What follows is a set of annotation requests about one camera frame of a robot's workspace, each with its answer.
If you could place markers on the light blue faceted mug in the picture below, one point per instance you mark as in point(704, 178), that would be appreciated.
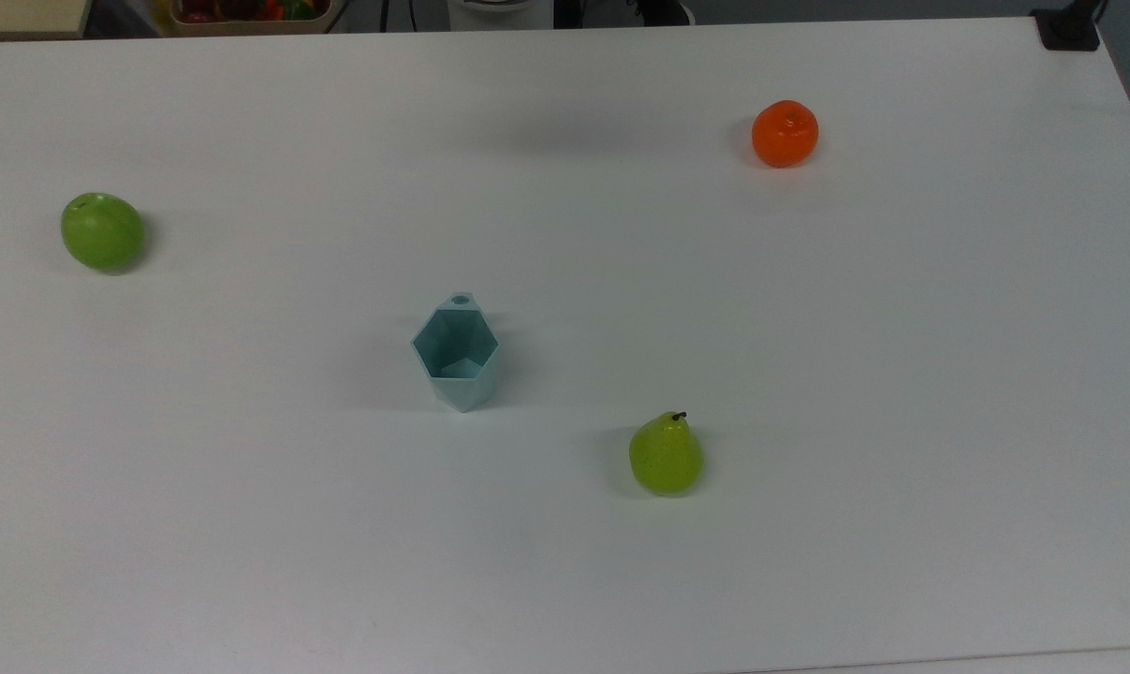
point(460, 386)

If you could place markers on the orange mandarin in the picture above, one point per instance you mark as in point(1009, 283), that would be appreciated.
point(785, 136)

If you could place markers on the beige box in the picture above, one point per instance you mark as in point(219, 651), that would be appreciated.
point(22, 17)

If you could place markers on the green apple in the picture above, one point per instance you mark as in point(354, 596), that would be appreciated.
point(102, 234)

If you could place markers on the black table clamp mount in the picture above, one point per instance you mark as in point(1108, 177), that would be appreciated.
point(1068, 30)

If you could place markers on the yellow-green pear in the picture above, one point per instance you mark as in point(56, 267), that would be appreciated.
point(666, 459)

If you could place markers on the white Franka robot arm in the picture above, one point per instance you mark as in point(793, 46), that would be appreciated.
point(499, 13)

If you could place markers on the beige bin of toy fruit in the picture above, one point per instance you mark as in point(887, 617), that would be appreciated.
point(246, 19)

